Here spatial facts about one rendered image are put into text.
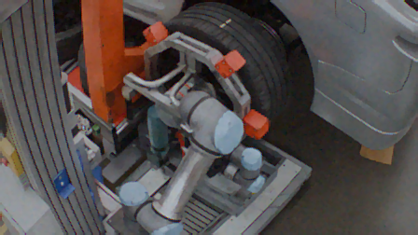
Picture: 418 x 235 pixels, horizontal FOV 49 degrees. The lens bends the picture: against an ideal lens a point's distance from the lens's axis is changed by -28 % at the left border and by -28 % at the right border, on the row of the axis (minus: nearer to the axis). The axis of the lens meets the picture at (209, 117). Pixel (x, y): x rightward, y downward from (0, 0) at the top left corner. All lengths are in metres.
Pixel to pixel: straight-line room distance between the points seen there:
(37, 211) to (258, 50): 1.27
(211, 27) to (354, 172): 1.50
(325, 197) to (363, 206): 0.32
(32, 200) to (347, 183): 2.19
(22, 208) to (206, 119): 0.79
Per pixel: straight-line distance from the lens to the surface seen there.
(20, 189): 1.94
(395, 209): 3.43
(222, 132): 1.84
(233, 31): 2.47
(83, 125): 2.95
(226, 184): 3.10
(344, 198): 3.38
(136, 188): 2.08
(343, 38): 2.34
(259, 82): 2.45
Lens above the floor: 2.73
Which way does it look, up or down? 48 degrees down
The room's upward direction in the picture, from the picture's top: straight up
